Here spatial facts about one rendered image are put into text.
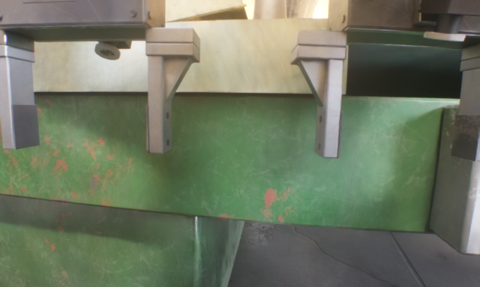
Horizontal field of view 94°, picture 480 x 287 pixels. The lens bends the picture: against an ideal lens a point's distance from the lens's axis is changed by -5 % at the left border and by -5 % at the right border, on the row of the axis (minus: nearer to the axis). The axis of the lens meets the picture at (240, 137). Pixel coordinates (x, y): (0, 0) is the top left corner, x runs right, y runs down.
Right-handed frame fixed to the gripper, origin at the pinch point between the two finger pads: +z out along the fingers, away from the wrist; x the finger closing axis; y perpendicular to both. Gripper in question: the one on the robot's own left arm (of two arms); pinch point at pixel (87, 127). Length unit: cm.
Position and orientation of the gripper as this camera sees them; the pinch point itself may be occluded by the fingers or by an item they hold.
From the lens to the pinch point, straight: 25.1
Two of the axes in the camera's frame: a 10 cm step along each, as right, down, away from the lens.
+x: -10.0, -0.2, 0.2
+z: -0.2, 9.9, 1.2
